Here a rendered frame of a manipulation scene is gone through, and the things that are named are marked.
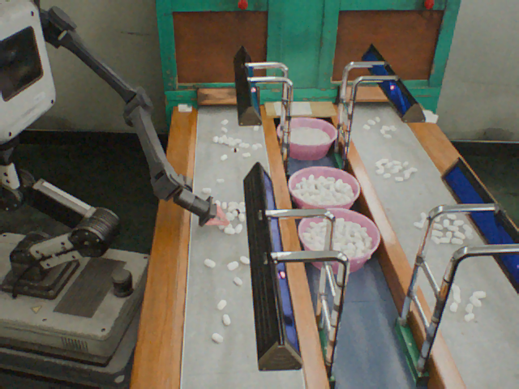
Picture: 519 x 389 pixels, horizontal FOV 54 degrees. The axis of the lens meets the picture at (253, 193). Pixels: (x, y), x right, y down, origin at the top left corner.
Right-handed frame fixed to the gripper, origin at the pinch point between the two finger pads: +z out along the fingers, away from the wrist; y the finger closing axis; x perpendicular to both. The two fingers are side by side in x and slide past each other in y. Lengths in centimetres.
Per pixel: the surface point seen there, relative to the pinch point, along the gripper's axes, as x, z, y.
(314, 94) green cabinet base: -31, 32, 96
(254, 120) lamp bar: -29.3, -10.0, 17.4
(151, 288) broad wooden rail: 14.3, -17.1, -28.8
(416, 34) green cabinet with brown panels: -82, 51, 97
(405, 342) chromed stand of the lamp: -24, 41, -48
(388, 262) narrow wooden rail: -28, 42, -19
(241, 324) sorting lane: 1.0, 4.6, -41.5
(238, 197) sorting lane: -0.4, 5.3, 19.4
